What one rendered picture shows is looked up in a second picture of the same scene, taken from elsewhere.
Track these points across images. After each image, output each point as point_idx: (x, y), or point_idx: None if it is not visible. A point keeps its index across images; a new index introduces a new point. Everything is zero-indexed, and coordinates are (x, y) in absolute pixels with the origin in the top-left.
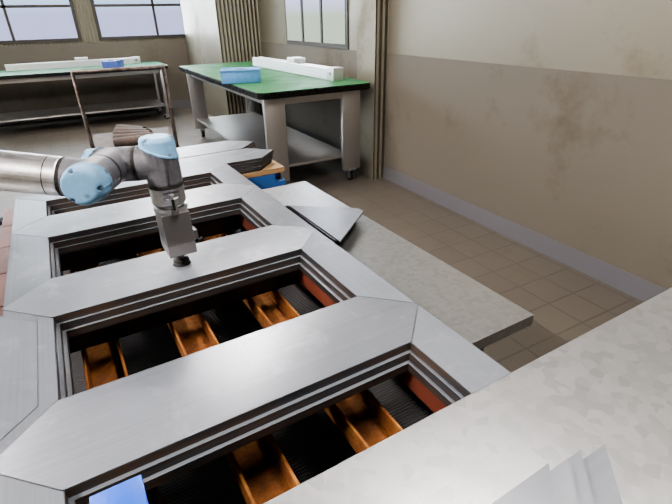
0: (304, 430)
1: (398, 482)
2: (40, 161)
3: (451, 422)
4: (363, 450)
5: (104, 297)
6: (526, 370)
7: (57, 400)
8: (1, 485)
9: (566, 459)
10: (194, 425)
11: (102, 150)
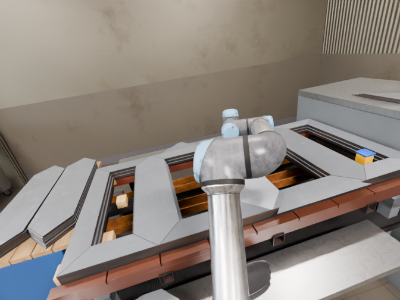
0: None
1: (368, 102)
2: (265, 121)
3: (352, 100)
4: None
5: (262, 180)
6: (335, 97)
7: (331, 174)
8: (369, 175)
9: (359, 93)
10: (331, 151)
11: (236, 121)
